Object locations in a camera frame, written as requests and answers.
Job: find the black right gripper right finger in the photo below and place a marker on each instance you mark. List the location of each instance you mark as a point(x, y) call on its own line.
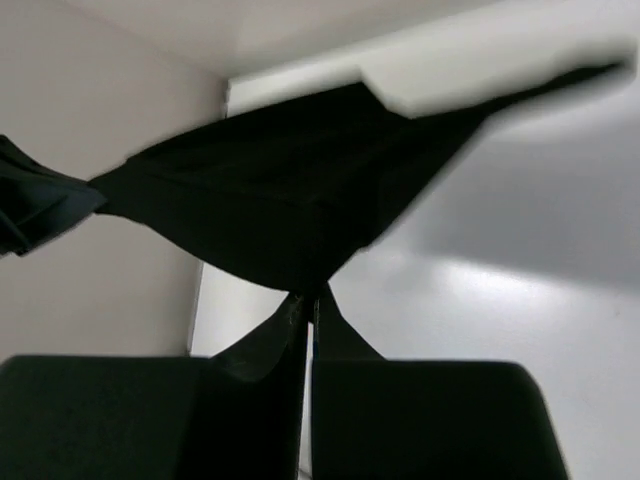
point(375, 418)

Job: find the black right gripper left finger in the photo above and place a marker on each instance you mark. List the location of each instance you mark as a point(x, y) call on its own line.
point(236, 415)

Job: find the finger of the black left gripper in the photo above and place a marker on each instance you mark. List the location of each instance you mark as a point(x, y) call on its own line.
point(38, 204)

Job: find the black skirt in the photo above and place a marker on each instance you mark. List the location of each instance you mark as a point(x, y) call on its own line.
point(399, 158)

